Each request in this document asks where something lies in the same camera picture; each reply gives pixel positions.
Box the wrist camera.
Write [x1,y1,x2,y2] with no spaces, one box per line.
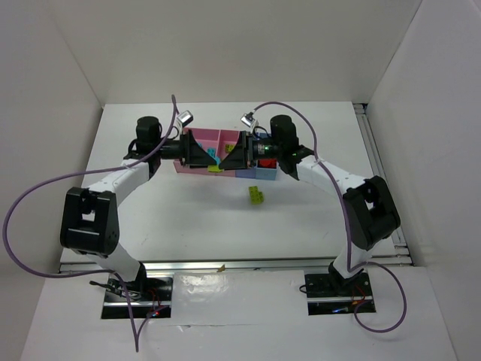
[240,111,259,130]
[176,111,194,128]

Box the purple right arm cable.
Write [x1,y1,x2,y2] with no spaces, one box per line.
[252,101,410,334]

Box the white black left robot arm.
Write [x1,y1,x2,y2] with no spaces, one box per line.
[60,116,216,294]

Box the aluminium right rail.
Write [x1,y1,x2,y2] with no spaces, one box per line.
[352,103,414,266]

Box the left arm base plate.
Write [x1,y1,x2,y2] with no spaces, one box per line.
[89,277,174,320]

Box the red lego cluster with face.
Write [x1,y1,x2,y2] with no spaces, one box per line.
[258,159,277,168]

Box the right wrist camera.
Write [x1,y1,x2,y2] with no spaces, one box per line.
[240,111,259,130]

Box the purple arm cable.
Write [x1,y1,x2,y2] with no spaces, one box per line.
[2,94,181,353]
[252,101,410,334]

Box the narrow pink container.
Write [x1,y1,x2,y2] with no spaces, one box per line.
[215,129,239,161]

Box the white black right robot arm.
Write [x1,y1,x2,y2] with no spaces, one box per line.
[219,115,401,291]

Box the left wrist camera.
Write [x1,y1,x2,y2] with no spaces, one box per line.
[176,111,194,128]

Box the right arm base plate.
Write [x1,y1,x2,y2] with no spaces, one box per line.
[298,272,376,316]

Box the green teal lego stack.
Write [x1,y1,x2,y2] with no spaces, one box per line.
[207,165,223,173]

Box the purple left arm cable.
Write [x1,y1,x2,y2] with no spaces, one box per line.
[2,94,181,353]

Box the green long lego brick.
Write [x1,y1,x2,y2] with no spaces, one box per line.
[248,186,265,205]

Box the large pink container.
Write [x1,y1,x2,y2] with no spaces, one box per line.
[173,127,221,175]

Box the light blue container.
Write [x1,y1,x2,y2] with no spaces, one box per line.
[256,132,280,181]

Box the dark blue container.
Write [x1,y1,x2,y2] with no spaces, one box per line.
[235,166,257,179]

